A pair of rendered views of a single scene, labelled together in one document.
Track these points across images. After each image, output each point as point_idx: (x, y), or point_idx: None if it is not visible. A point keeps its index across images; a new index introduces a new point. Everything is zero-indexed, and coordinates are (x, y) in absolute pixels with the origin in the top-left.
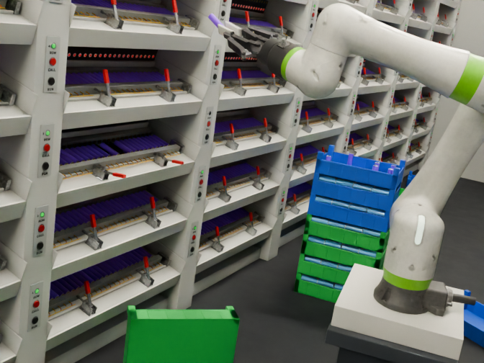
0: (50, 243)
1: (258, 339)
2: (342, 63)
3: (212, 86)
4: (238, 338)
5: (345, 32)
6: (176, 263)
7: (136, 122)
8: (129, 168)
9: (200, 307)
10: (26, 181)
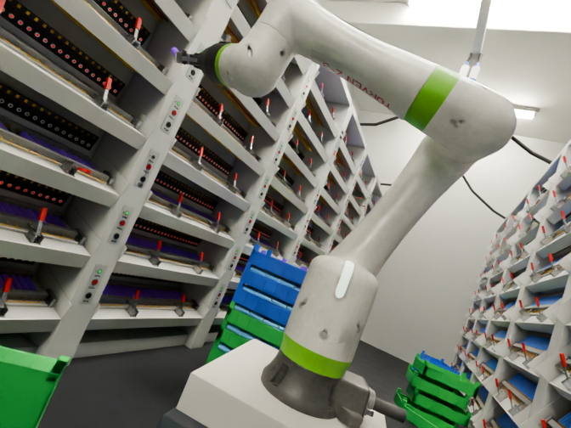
0: None
1: (117, 423)
2: (285, 52)
3: (162, 132)
4: (91, 416)
5: (296, 8)
6: (60, 306)
7: (72, 141)
8: (10, 147)
9: (79, 369)
10: None
